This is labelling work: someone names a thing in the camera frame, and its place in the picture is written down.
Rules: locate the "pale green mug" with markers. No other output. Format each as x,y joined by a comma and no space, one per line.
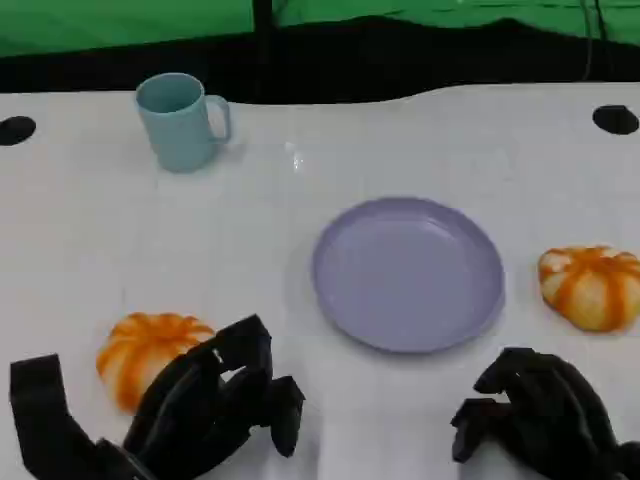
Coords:
175,130

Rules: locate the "black cloth backdrop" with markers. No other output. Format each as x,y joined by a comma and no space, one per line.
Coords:
400,60

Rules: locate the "orange white toy bread roll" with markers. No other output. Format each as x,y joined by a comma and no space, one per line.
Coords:
590,287
140,350

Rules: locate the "lilac plate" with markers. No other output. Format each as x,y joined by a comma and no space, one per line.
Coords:
407,275

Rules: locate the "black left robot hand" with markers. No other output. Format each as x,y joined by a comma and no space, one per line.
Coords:
190,400

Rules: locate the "black table grommet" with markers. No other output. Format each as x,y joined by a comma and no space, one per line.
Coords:
616,120
15,131

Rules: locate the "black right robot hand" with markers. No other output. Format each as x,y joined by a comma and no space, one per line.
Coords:
555,420

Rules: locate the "green cloth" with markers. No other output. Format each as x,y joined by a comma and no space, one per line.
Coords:
125,25

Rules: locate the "black upright pole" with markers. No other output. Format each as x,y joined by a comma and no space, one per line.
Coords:
263,50

